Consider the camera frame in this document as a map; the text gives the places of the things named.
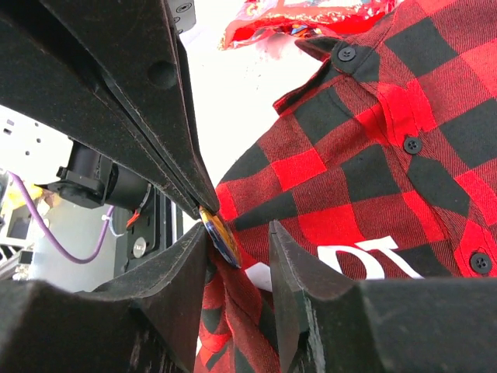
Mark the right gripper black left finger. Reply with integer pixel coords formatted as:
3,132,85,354
1,224,208,372

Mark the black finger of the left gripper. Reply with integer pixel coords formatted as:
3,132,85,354
1,1,202,218
42,1,219,213

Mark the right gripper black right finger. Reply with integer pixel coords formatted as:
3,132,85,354
269,221,496,372

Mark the round pin badge brooch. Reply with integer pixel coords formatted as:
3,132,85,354
199,206,242,269

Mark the red black plaid shirt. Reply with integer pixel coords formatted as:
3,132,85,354
195,1,496,372

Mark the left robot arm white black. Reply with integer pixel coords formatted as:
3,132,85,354
1,0,219,218

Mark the red snack bag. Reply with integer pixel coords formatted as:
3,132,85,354
219,0,400,51

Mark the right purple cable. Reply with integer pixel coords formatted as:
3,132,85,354
7,170,116,265

